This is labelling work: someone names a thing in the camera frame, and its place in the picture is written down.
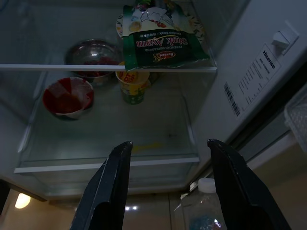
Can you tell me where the green chicken stock bag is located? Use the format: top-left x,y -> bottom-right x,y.
121,0 -> 211,72

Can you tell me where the red white bowl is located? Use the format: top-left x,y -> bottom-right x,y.
42,77 -> 94,120

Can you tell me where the white fridge label sticker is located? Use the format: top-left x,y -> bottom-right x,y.
223,43 -> 283,118

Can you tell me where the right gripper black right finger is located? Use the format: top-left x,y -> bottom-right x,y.
207,138 -> 292,230

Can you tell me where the clear fridge door bin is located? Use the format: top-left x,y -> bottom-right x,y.
284,82 -> 307,154

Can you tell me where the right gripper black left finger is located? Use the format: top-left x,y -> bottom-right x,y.
69,140 -> 133,230

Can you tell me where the yellow green paper cup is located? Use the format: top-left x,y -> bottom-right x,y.
115,62 -> 151,105

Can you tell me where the white fridge door switch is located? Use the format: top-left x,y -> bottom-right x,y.
271,30 -> 300,57

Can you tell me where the steel bowl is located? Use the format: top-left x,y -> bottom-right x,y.
65,39 -> 123,86

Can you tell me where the glass fridge shelf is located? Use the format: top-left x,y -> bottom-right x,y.
0,4 -> 218,72
13,79 -> 200,173

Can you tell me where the clear bottle white cap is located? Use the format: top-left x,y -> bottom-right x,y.
178,177 -> 227,230

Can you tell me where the grey steel fridge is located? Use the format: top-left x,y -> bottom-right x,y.
0,0 -> 307,199

